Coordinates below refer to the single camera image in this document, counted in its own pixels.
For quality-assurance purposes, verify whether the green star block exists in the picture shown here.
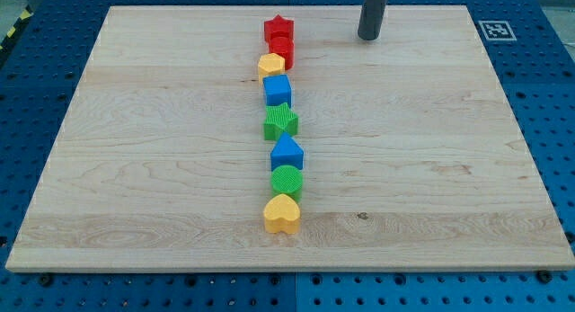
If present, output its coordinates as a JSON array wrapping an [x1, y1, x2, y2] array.
[[263, 103, 299, 141]]

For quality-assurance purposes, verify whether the red star block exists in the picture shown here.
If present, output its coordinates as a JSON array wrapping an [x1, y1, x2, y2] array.
[[263, 14, 295, 43]]

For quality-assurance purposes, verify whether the blue triangle block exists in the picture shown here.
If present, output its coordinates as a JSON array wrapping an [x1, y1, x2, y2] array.
[[270, 132, 305, 170]]

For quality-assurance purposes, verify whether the green cylinder block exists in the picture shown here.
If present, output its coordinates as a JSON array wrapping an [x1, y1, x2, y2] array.
[[270, 165, 304, 202]]

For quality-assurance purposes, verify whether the blue cube block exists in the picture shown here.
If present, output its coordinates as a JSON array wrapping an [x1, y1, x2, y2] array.
[[262, 74, 292, 108]]

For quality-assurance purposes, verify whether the yellow heart block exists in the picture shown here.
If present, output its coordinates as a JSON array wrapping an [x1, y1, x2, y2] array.
[[263, 193, 301, 235]]

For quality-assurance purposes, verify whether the yellow pentagon block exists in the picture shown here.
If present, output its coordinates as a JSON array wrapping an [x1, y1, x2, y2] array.
[[258, 53, 285, 84]]

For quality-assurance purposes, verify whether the red cylinder block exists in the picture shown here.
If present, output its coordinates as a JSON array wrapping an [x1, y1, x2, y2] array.
[[269, 37, 295, 70]]

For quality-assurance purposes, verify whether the light wooden board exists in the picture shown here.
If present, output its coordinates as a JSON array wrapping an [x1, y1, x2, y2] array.
[[6, 6, 574, 273]]

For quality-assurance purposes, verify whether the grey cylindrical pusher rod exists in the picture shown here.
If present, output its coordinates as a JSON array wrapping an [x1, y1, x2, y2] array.
[[358, 0, 388, 40]]

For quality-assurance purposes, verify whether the white fiducial marker tag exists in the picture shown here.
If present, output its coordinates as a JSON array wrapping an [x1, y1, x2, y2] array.
[[479, 20, 517, 41]]

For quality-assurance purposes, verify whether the black yellow hazard tape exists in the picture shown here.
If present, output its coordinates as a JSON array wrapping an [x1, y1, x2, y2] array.
[[1, 4, 34, 54]]

